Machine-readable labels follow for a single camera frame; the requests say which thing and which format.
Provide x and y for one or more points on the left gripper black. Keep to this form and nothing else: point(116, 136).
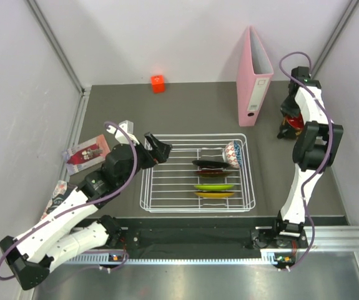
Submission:
point(161, 154)

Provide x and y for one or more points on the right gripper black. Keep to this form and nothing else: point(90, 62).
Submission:
point(286, 110)

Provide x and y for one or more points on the red cup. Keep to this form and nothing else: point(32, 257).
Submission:
point(296, 123)

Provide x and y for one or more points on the black glossy plate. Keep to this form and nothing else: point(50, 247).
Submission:
point(207, 164)

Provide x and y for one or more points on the red floral plate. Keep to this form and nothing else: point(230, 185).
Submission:
point(210, 173)

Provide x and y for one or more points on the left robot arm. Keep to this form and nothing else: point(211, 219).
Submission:
point(33, 255)

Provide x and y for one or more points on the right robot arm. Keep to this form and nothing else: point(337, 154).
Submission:
point(314, 150)

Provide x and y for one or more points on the red blue patterned bowl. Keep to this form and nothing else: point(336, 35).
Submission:
point(232, 154)

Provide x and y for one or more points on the green plate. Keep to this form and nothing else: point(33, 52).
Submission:
point(214, 187)

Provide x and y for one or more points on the orange cube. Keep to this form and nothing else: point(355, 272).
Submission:
point(157, 83)

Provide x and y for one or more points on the yellow plate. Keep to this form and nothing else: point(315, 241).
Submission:
point(214, 194)

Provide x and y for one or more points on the red illustrated card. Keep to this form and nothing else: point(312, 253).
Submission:
point(86, 154)

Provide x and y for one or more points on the floral patterned cloth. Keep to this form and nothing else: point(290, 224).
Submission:
point(61, 191)

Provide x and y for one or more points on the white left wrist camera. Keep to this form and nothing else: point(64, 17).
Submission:
point(126, 127)

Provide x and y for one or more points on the white wire dish rack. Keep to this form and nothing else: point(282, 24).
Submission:
point(169, 187)

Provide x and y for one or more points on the pink ring binder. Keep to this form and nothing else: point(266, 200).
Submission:
point(253, 78)

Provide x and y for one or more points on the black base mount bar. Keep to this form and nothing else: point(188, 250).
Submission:
point(181, 235)

